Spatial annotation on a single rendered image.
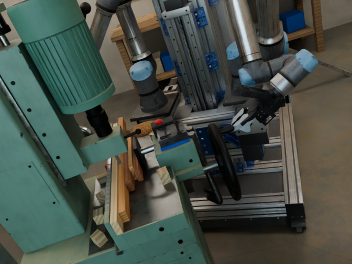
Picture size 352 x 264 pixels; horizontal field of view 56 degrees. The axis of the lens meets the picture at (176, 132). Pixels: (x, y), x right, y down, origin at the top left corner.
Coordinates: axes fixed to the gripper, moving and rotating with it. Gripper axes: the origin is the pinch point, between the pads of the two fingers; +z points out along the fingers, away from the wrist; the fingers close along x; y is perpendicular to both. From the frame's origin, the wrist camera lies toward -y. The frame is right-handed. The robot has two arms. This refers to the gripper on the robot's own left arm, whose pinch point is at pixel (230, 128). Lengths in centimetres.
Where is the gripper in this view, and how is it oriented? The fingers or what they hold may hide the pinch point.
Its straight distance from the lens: 118.2
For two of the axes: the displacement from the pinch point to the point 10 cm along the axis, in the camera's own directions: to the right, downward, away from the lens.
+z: -6.6, 7.0, 2.6
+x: -1.5, -4.7, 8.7
